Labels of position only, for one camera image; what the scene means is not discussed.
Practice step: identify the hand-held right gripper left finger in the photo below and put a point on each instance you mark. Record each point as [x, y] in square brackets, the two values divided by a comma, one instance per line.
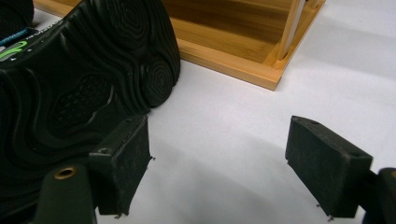
[120, 165]

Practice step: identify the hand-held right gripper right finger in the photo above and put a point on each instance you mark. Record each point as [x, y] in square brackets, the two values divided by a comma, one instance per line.
[327, 168]

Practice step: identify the black sports shoe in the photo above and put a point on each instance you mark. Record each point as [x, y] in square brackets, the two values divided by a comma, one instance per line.
[77, 93]

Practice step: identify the wooden shoe rack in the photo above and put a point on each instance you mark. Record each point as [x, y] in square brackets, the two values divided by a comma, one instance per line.
[236, 40]

